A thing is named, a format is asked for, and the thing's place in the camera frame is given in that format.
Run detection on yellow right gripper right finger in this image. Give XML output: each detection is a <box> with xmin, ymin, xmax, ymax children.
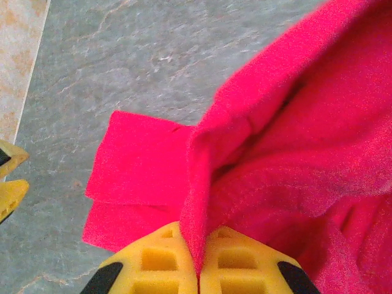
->
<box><xmin>198</xmin><ymin>226</ymin><xmax>321</xmax><ymax>294</ymax></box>

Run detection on red t-shirt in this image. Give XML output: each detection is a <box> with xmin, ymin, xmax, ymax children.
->
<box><xmin>81</xmin><ymin>0</ymin><xmax>392</xmax><ymax>294</ymax></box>

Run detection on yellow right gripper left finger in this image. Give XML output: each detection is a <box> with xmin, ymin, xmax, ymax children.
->
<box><xmin>81</xmin><ymin>222</ymin><xmax>198</xmax><ymax>294</ymax></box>

